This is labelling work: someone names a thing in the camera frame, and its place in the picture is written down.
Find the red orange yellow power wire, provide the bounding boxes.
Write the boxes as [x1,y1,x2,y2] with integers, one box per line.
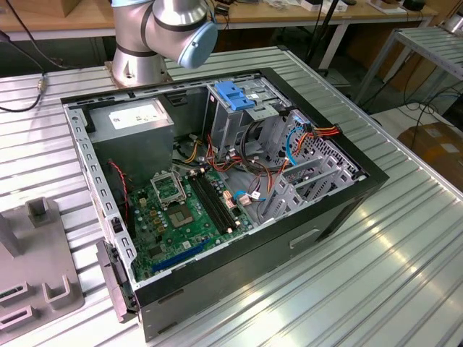
[289,122,344,163]

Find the grey metal disk bay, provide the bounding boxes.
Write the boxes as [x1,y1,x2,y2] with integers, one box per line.
[260,108,366,221]

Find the black RAM slot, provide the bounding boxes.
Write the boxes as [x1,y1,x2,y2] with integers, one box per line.
[195,174,232,233]
[205,171,242,228]
[200,173,237,231]
[189,176,226,235]

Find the grey metal drive cage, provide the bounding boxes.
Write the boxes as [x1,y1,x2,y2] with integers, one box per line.
[202,74,290,153]

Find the green motherboard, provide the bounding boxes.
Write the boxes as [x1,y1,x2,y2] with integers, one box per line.
[126,168,254,283]

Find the metal socket cover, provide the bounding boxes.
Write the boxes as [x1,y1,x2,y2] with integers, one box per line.
[150,171,187,207]

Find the blue plastic bay latch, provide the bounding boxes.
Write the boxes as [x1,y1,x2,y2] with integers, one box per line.
[213,81,255,112]

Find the blue expansion slot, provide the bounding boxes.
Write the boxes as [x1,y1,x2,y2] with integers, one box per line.
[150,236,211,275]

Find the black PC case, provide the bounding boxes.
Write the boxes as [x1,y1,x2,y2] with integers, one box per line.
[59,67,391,343]

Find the grey power supply unit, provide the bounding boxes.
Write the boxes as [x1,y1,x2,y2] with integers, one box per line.
[86,97,177,189]

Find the grey case rear plate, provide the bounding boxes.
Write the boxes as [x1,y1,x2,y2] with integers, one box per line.
[95,240,140,323]

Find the black stand pole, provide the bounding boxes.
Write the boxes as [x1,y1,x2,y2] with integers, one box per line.
[305,0,341,77]

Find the labelled cardboard box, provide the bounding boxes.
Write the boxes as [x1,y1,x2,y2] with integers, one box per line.
[397,121,463,181]

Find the grey parts rack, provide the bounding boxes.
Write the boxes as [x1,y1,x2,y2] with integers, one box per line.
[0,197,86,343]

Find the plain brown carton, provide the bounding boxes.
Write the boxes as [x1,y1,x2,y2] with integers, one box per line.
[21,0,114,18]

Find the metal slat side table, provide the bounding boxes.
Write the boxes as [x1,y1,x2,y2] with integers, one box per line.
[356,27,463,106]

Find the silver metal cylinder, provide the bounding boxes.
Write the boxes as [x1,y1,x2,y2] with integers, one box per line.
[443,14,463,33]

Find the multicoloured wire bundle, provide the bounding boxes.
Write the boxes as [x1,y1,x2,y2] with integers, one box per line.
[172,132,289,198]

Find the short blue labelled wire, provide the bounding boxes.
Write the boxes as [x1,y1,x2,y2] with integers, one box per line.
[233,189,267,207]

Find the black wire bundle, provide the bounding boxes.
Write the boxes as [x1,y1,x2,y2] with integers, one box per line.
[241,121,279,173]

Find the blue flat data wire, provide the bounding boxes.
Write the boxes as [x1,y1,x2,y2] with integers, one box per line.
[284,114,309,168]

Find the red black twisted wire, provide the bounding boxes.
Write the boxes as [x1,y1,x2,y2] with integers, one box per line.
[107,160,130,221]

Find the square brown base plate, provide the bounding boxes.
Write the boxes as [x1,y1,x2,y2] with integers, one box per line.
[103,60,171,90]

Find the black cable metal plug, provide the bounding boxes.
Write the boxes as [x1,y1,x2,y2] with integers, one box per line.
[0,0,48,113]

